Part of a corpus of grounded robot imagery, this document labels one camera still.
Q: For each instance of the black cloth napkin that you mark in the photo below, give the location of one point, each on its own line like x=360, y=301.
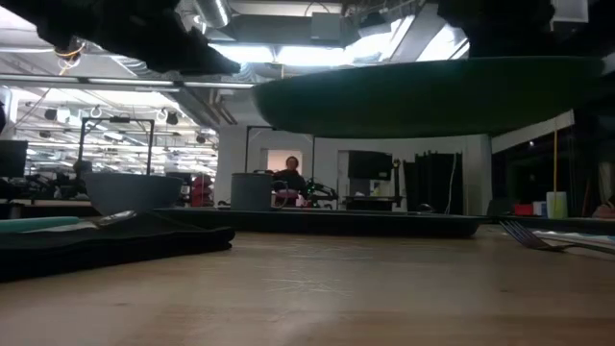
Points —
x=120, y=245

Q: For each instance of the green plate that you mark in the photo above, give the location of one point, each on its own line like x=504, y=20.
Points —
x=408, y=96

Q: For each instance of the person's hand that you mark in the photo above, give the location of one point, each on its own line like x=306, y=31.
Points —
x=606, y=211

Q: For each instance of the long LED light bar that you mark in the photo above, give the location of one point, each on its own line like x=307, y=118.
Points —
x=130, y=81

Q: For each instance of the black dome object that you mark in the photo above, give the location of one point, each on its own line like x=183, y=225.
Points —
x=425, y=208

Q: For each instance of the yellow vertical pole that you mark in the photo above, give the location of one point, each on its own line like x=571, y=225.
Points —
x=555, y=163

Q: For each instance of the blue bowl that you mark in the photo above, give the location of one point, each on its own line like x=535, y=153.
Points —
x=134, y=192

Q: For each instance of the black aluminium table frame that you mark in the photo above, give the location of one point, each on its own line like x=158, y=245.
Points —
x=576, y=226

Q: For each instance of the white blue container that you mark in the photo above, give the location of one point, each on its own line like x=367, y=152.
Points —
x=539, y=209

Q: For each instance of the black curtain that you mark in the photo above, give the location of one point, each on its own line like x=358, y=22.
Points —
x=432, y=182

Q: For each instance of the black rig frame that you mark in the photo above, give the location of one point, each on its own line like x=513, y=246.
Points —
x=120, y=119
x=262, y=127

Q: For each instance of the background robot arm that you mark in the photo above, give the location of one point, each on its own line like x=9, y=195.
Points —
x=319, y=194

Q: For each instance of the grey ceiling box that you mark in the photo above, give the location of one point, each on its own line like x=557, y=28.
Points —
x=327, y=26

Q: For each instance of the black background table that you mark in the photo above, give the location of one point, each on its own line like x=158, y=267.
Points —
x=375, y=198

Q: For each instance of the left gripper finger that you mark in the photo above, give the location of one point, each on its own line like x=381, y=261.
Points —
x=197, y=48
x=192, y=66

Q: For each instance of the dark green serving tray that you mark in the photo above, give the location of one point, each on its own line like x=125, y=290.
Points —
x=336, y=223

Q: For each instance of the person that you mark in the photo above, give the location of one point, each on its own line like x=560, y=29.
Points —
x=82, y=168
x=291, y=180

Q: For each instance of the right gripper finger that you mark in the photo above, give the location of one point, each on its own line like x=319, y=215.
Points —
x=531, y=48
x=490, y=48

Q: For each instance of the grey mug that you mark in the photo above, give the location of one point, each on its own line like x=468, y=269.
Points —
x=250, y=192

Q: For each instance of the red box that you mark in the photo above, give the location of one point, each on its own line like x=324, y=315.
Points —
x=523, y=210

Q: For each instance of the pale green cup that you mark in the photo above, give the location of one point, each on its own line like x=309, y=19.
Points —
x=557, y=206

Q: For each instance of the dark desk monitor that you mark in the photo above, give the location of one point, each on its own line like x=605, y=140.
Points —
x=12, y=158

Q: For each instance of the black spot lamp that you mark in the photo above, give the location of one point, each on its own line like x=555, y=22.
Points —
x=172, y=118

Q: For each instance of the silver ventilation duct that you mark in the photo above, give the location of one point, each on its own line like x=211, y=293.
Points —
x=214, y=12

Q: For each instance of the black wall monitor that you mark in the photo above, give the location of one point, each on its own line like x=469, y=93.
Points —
x=370, y=165

